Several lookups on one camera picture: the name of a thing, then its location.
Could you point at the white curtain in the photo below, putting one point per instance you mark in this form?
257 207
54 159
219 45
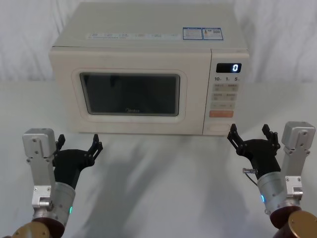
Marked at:
24 37

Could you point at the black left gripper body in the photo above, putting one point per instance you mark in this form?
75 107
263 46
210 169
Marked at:
70 163

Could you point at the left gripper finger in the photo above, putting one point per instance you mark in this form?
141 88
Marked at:
95 147
60 142

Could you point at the cream microwave oven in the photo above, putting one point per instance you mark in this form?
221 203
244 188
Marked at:
123 57

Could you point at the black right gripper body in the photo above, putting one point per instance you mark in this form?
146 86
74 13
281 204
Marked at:
263 156

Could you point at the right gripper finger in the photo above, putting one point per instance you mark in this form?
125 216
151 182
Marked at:
272 138
235 138

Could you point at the white table cloth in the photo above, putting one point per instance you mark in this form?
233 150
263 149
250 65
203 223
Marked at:
158 178

